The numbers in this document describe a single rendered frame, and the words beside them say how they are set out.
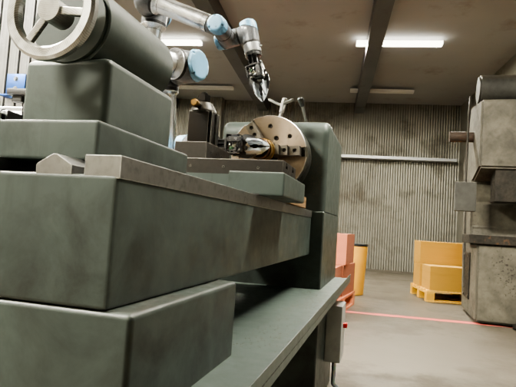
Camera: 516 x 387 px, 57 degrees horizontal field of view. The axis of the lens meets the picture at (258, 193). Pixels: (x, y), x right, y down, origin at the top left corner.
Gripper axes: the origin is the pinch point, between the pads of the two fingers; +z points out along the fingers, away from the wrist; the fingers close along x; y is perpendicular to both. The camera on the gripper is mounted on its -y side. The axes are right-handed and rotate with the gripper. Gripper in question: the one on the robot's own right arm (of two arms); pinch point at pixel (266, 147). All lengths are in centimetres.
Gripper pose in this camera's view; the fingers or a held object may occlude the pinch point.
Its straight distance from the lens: 178.2
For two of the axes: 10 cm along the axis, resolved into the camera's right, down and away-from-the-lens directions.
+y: -2.8, -0.7, -9.6
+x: 0.6, -10.0, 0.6
